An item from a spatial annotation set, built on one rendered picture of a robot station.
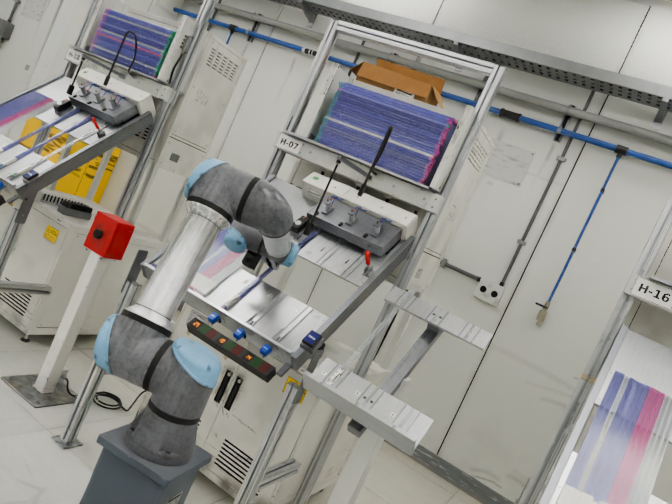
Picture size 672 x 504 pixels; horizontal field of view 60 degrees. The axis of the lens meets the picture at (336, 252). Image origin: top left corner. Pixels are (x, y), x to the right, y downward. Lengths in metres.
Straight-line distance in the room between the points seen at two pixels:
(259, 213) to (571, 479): 1.02
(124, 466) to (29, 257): 1.90
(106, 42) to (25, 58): 3.28
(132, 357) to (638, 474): 1.26
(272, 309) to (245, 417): 0.51
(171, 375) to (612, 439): 1.15
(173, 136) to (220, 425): 1.50
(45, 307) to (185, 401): 1.85
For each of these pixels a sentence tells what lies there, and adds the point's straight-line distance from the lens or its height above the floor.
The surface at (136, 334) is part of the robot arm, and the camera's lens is 1.29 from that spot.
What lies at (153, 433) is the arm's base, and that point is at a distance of 1.31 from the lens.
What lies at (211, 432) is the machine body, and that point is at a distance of 2.35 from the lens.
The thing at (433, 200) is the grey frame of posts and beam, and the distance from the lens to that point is 2.17.
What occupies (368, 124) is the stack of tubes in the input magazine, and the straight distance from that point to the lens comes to 2.30.
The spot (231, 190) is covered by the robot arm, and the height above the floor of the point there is 1.12.
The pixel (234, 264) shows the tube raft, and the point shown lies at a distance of 2.08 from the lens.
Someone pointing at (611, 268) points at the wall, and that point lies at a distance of 3.54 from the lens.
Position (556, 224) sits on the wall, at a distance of 3.58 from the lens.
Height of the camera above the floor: 1.17
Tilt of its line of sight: 4 degrees down
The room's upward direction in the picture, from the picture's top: 24 degrees clockwise
